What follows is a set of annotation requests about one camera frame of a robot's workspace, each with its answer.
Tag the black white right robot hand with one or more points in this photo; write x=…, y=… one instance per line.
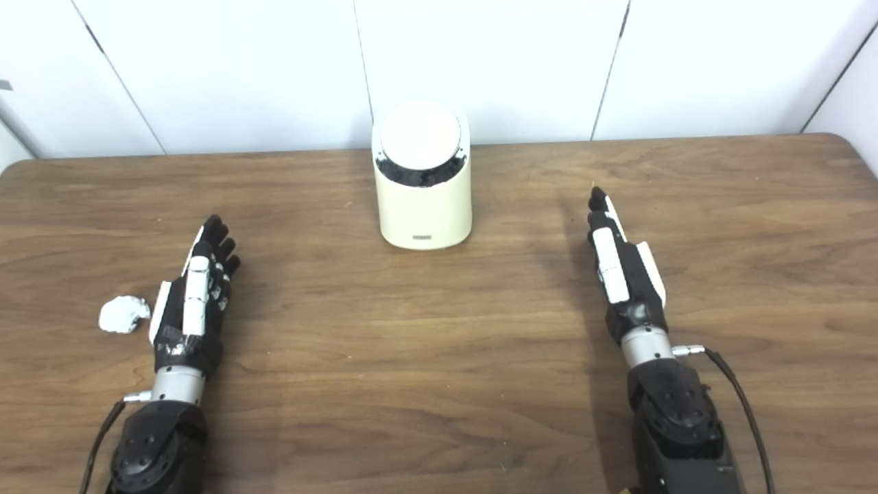
x=627, y=281

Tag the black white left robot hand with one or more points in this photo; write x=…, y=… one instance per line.
x=195, y=302

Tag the white paper ball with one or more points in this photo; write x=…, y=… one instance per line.
x=123, y=314

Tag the cream-colored bin body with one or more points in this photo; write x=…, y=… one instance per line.
x=425, y=213

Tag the cream round bin lid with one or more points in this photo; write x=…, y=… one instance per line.
x=420, y=134

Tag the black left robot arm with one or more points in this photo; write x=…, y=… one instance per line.
x=161, y=446

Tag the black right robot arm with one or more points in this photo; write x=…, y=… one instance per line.
x=675, y=418

